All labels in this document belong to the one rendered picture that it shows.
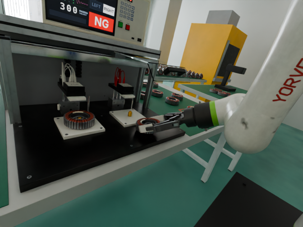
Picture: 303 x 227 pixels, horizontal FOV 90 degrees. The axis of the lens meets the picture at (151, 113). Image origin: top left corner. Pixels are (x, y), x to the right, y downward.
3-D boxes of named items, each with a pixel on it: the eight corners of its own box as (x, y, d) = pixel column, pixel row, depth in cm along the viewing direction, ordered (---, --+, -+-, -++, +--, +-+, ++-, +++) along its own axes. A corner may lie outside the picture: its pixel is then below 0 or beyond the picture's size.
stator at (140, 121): (164, 127, 70) (164, 119, 69) (155, 137, 60) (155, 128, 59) (142, 122, 74) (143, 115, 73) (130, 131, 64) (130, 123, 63)
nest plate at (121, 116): (149, 122, 78) (149, 120, 77) (124, 127, 68) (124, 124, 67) (133, 110, 87) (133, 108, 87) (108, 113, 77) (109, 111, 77)
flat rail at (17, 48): (153, 69, 87) (155, 63, 86) (5, 52, 46) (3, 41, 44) (153, 68, 87) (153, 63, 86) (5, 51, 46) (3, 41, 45)
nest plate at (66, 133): (105, 131, 62) (105, 129, 61) (63, 139, 52) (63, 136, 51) (90, 115, 71) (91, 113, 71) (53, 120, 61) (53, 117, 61)
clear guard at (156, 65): (190, 82, 72) (194, 70, 70) (153, 81, 56) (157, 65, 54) (147, 67, 93) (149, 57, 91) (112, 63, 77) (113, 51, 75)
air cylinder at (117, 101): (123, 107, 88) (124, 99, 85) (111, 109, 83) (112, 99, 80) (119, 104, 91) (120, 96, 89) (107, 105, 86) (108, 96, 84)
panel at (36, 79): (135, 98, 107) (142, 54, 96) (7, 106, 63) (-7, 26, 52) (134, 97, 108) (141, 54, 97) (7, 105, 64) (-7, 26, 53)
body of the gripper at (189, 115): (196, 129, 54) (172, 132, 58) (199, 121, 62) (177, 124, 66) (192, 109, 53) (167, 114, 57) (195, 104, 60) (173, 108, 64)
